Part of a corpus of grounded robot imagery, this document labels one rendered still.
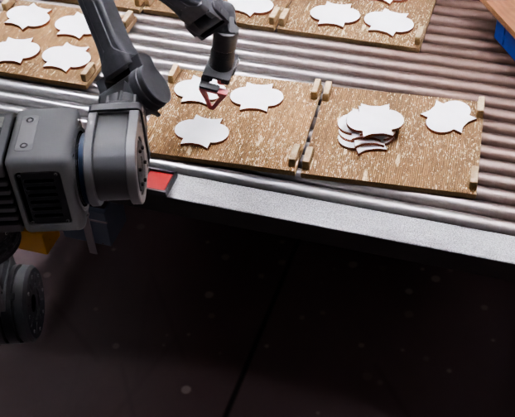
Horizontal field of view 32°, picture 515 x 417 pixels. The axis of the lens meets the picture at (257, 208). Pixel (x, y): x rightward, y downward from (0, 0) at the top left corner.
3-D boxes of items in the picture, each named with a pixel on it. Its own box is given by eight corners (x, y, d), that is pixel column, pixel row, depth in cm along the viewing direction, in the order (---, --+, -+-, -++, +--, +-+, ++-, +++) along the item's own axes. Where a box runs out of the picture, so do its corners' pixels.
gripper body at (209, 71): (238, 60, 218) (242, 35, 212) (228, 87, 211) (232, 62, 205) (212, 54, 218) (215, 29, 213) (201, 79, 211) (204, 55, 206)
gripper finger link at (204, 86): (229, 99, 220) (234, 69, 213) (223, 118, 215) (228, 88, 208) (202, 93, 220) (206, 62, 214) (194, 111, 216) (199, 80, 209)
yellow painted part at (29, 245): (47, 255, 244) (28, 191, 227) (17, 249, 246) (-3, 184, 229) (60, 234, 249) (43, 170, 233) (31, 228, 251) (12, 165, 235)
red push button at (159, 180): (164, 194, 216) (164, 190, 215) (141, 190, 217) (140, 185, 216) (173, 178, 220) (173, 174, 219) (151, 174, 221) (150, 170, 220)
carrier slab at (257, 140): (295, 176, 218) (295, 171, 217) (133, 155, 226) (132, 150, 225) (322, 88, 242) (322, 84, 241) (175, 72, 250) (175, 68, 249)
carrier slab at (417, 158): (475, 199, 209) (476, 194, 208) (300, 178, 217) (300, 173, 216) (483, 107, 234) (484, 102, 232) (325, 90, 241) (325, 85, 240)
